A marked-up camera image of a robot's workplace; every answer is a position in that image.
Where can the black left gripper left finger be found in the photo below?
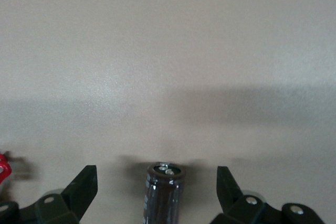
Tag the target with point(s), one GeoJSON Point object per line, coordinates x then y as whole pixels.
{"type": "Point", "coordinates": [76, 197]}

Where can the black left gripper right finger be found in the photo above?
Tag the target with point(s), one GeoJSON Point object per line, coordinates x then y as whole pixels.
{"type": "Point", "coordinates": [236, 208]}

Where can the dark brown cylindrical capacitor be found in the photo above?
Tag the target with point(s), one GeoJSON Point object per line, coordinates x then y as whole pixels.
{"type": "Point", "coordinates": [162, 197]}

